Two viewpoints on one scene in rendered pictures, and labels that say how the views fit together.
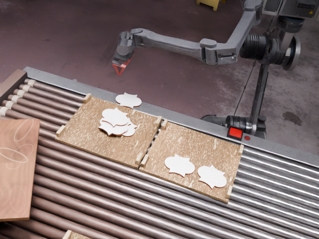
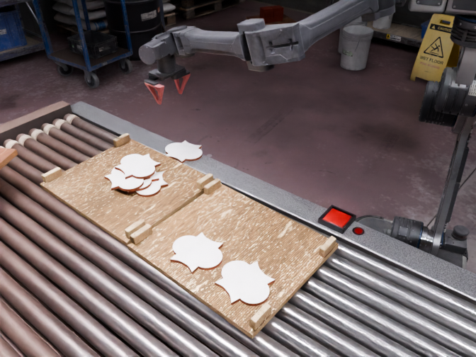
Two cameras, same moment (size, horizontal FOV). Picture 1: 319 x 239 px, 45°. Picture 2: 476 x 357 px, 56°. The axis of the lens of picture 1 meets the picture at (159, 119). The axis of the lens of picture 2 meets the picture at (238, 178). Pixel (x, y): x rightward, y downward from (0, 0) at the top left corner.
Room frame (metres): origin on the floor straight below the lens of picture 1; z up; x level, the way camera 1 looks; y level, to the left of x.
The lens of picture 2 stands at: (0.49, -0.58, 1.73)
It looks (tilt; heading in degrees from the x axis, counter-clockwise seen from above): 36 degrees down; 27
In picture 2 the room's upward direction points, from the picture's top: 1 degrees counter-clockwise
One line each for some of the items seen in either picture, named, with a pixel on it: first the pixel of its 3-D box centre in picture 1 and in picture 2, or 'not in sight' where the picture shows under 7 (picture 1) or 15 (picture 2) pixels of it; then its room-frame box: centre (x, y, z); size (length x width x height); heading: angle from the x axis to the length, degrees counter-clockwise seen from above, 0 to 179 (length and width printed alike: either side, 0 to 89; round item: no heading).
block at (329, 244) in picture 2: (240, 150); (327, 246); (1.29, -0.41, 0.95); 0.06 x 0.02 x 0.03; 166
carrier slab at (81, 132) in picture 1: (111, 129); (128, 183); (1.31, 0.22, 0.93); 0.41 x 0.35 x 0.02; 78
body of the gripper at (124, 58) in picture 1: (124, 50); (166, 64); (1.56, 0.22, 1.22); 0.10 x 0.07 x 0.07; 169
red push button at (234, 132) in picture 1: (235, 133); (336, 219); (1.43, -0.39, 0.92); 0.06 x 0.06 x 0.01; 79
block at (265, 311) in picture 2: (229, 191); (261, 315); (1.03, -0.35, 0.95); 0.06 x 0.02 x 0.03; 166
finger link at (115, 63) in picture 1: (120, 66); (161, 88); (1.53, 0.23, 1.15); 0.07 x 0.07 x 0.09; 79
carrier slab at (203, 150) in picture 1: (193, 158); (232, 246); (1.21, -0.19, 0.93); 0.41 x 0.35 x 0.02; 76
